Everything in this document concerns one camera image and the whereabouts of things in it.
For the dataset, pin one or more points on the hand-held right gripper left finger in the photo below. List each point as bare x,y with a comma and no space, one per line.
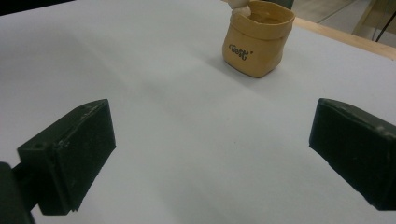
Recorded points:
77,155

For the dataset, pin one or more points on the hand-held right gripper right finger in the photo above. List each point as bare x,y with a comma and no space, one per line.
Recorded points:
358,149

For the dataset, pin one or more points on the tan bag-shaped holder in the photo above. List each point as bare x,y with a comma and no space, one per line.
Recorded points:
258,43

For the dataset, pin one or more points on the light wooden shelf unit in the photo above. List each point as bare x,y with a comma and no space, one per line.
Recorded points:
373,12

